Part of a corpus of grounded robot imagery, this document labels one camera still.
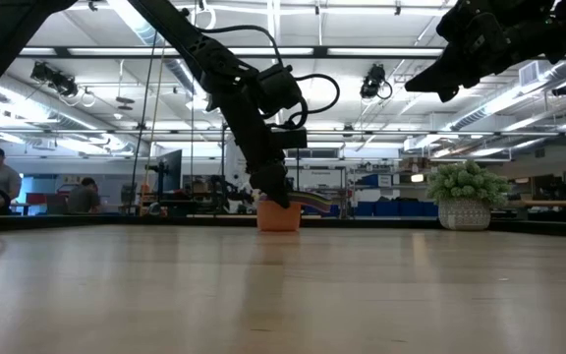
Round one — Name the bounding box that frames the blue storage bins row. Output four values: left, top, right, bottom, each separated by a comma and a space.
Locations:
356, 199, 440, 217

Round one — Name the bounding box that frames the black monitor on stand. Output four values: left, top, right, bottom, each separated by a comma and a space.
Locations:
156, 148, 184, 196

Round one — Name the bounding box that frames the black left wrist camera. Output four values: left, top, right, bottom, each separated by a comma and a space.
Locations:
255, 63, 305, 113

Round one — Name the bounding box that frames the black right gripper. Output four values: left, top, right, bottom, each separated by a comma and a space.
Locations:
404, 0, 566, 104

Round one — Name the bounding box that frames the black aluminium table frame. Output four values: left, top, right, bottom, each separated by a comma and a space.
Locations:
0, 211, 566, 240

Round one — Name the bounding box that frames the orange measuring cup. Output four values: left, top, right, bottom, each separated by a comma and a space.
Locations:
255, 199, 303, 233

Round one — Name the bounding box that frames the black ceiling-hung camera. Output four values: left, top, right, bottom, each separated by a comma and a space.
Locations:
29, 61, 96, 108
360, 62, 393, 101

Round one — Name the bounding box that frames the green plant in patterned pot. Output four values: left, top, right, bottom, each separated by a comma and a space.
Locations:
424, 159, 513, 231

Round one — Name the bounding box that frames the blue bin on shelf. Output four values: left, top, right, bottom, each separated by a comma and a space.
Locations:
361, 173, 393, 189

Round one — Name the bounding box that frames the black overhead light beam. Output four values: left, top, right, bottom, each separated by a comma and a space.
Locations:
17, 46, 445, 59

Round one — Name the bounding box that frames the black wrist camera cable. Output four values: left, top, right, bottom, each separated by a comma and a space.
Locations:
198, 24, 341, 132

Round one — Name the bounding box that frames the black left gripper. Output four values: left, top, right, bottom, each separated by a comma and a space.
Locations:
207, 72, 310, 208

